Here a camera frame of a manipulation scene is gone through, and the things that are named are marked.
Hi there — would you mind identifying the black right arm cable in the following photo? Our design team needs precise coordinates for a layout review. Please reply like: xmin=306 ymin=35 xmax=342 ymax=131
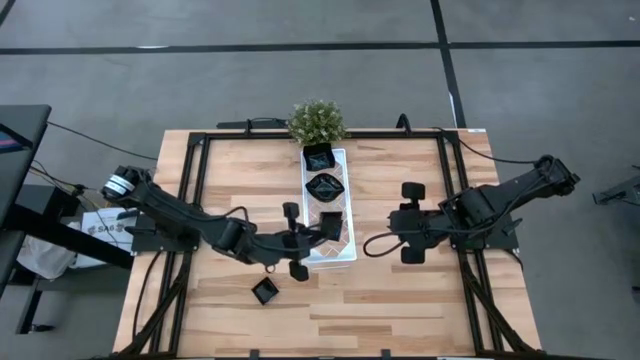
xmin=433 ymin=125 xmax=541 ymax=165

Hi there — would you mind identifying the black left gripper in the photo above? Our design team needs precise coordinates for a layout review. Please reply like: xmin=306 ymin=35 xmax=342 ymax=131
xmin=264 ymin=202 xmax=342 ymax=282

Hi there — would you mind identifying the lit display screen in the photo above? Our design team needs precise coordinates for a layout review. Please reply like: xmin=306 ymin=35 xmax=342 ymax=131
xmin=0 ymin=122 xmax=34 ymax=154

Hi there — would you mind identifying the black aluminium table frame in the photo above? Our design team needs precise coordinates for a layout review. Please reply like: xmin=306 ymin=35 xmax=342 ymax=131
xmin=115 ymin=130 xmax=541 ymax=360

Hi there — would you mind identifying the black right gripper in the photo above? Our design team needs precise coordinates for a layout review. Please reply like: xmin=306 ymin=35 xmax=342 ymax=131
xmin=389 ymin=182 xmax=446 ymax=265

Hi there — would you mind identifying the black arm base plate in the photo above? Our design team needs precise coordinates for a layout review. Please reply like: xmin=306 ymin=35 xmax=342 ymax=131
xmin=446 ymin=209 xmax=520 ymax=252
xmin=131 ymin=212 xmax=202 ymax=253

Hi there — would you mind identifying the green potted plant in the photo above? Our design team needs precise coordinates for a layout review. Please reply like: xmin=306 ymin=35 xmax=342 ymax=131
xmin=287 ymin=98 xmax=347 ymax=150

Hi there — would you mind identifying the white plastic bag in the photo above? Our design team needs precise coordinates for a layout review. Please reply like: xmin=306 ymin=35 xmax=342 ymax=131
xmin=17 ymin=233 xmax=76 ymax=280

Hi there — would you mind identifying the black mounting bar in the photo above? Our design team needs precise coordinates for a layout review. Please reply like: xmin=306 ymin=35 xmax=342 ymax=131
xmin=216 ymin=117 xmax=290 ymax=131

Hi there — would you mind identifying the black wavy square mini plate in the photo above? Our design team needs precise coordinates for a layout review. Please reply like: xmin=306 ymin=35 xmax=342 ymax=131
xmin=302 ymin=142 xmax=336 ymax=173

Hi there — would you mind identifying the black desk support beam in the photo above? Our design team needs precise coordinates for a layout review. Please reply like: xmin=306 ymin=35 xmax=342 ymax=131
xmin=8 ymin=184 xmax=135 ymax=270

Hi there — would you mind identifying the black desk foot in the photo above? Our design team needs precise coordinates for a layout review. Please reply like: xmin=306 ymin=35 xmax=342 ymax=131
xmin=16 ymin=279 xmax=57 ymax=335

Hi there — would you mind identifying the black tripod stand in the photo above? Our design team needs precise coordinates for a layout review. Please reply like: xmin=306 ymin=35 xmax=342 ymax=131
xmin=592 ymin=174 xmax=640 ymax=206

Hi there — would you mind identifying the white printed cardboard box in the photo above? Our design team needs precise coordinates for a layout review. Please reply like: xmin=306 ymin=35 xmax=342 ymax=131
xmin=79 ymin=208 xmax=137 ymax=269

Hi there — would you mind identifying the white lattice wire rack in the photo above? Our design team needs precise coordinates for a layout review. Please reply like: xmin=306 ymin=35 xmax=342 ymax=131
xmin=299 ymin=147 xmax=358 ymax=265

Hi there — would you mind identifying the black desk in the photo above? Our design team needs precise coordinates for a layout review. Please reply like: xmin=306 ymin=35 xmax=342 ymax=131
xmin=0 ymin=103 xmax=53 ymax=297

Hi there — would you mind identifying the black cable bundle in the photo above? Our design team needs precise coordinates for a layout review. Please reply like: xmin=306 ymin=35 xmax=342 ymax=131
xmin=28 ymin=159 xmax=109 ymax=199

